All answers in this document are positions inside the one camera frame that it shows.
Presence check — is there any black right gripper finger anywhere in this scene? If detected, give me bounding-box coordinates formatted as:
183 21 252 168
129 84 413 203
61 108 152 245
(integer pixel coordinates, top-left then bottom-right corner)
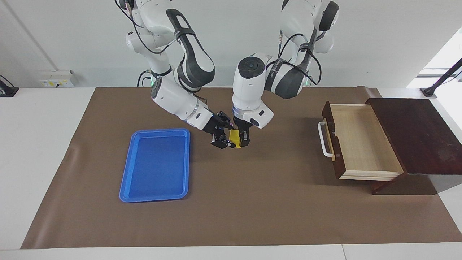
216 110 236 130
210 134 236 150

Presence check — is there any yellow cube block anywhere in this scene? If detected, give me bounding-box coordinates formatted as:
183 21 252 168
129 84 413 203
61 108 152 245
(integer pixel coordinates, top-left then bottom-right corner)
229 129 242 149

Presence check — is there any white drawer handle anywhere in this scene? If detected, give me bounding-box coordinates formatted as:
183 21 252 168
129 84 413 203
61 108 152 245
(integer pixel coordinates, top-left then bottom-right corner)
317 121 335 158

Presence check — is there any wooden drawer with dark front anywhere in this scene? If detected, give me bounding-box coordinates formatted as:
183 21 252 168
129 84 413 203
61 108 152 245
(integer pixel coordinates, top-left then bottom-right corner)
318 101 405 181

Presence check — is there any dark wooden drawer cabinet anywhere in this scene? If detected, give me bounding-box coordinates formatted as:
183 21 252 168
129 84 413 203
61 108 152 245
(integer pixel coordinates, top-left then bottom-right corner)
365 97 462 195

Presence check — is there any brown table mat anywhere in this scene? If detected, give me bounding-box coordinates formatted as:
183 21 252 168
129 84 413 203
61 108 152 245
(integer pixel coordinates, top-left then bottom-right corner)
21 86 462 250

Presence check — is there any blue plastic tray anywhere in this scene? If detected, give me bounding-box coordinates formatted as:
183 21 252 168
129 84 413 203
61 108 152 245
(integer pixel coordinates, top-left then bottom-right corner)
119 128 191 203

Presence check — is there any black angled stand pole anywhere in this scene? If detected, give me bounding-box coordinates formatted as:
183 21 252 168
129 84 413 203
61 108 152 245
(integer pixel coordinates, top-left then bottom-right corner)
420 58 462 99

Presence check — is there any black stand base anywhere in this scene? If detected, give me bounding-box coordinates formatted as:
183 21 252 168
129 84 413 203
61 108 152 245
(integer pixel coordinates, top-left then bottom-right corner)
0 74 19 98

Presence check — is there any black right arm base cable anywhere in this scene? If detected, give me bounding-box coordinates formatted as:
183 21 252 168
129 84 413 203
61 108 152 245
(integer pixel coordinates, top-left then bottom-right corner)
136 70 154 87

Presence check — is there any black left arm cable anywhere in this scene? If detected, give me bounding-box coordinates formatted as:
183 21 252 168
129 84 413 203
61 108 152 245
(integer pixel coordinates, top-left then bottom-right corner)
265 31 322 86

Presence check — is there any white wall socket box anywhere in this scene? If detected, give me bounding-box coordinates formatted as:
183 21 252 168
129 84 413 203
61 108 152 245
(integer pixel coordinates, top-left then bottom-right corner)
38 70 75 88

